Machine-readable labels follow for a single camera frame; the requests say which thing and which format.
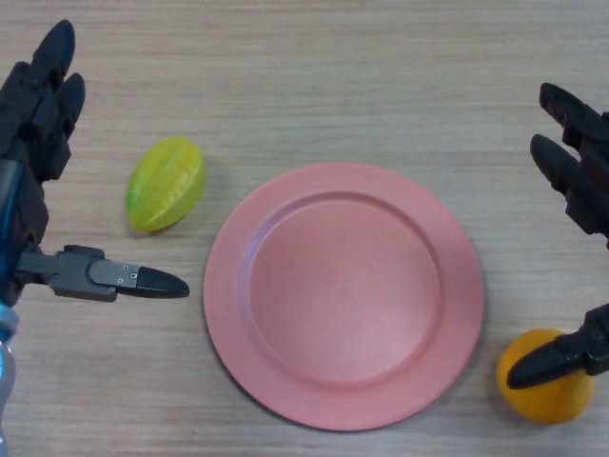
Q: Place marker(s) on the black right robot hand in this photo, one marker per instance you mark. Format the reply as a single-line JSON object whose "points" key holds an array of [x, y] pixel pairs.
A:
{"points": [[578, 162]]}

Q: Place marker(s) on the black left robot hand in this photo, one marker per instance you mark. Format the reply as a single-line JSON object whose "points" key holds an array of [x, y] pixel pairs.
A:
{"points": [[45, 138]]}

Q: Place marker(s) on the yellow green starfruit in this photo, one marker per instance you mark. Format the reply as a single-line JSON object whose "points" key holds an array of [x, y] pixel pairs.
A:
{"points": [[165, 185]]}

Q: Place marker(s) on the pink round plate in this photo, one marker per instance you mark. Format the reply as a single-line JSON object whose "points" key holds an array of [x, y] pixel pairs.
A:
{"points": [[342, 295]]}

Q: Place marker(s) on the orange round fruit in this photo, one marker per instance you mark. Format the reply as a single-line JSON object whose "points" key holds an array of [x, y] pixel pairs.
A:
{"points": [[547, 400]]}

